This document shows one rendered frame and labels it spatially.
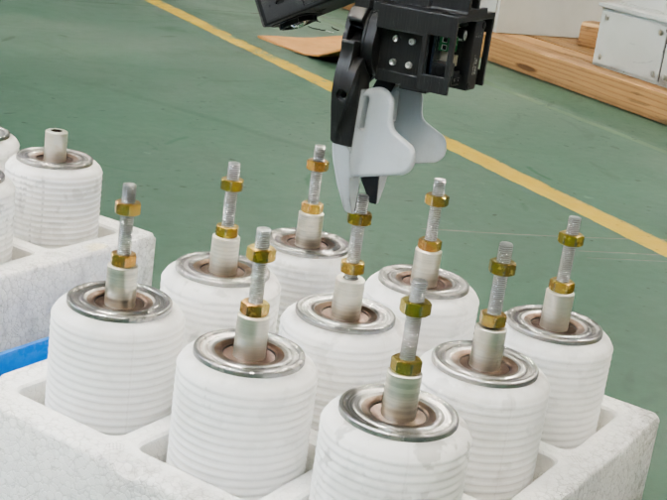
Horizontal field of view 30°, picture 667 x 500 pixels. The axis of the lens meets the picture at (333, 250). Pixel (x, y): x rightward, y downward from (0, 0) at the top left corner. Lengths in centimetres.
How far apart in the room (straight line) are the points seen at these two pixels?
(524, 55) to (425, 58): 317
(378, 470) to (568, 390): 25
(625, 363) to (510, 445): 82
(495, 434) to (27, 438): 32
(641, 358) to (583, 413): 73
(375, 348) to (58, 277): 41
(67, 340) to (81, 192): 38
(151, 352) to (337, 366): 13
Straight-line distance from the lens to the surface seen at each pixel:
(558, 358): 94
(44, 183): 124
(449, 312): 99
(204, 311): 96
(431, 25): 83
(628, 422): 103
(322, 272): 105
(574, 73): 380
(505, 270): 85
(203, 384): 81
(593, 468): 93
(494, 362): 87
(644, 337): 178
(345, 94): 86
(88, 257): 123
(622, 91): 363
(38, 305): 120
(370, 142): 86
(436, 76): 83
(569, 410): 96
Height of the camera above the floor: 58
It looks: 17 degrees down
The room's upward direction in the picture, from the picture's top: 8 degrees clockwise
